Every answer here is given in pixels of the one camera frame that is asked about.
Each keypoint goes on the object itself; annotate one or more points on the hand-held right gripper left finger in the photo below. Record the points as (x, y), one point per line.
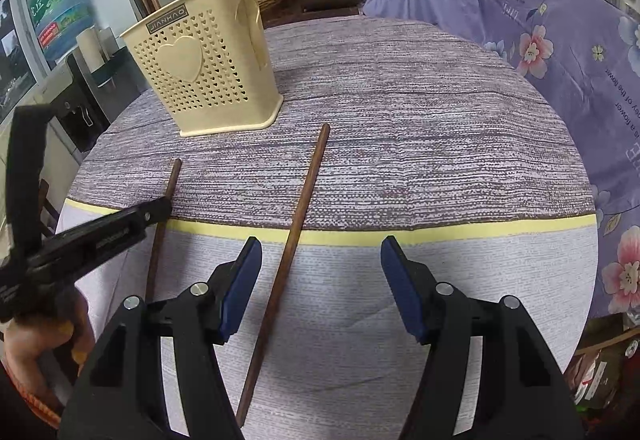
(240, 290)

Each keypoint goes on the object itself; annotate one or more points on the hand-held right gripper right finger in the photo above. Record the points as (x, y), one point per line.
(400, 290)

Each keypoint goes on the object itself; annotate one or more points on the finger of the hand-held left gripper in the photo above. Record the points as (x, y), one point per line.
(125, 217)
(110, 245)

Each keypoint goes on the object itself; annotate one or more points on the cream plastic utensil holder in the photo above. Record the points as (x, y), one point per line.
(210, 84)

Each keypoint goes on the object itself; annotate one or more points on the person's left hand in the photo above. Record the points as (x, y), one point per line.
(35, 350)

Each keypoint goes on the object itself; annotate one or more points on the wooden chair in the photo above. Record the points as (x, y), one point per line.
(46, 205)

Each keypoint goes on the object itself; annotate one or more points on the water dispenser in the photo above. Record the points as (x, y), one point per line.
(80, 94)

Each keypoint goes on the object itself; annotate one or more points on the white cup stack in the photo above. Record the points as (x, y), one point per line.
(89, 47)

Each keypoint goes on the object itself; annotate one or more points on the window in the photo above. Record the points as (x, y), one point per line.
(15, 59)

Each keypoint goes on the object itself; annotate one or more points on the wooden stool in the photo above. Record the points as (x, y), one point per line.
(605, 360)

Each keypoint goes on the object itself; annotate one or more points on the blue water bottle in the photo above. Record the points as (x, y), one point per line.
(57, 9)

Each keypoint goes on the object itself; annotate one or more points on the purple floral blanket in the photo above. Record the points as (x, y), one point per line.
(550, 69)

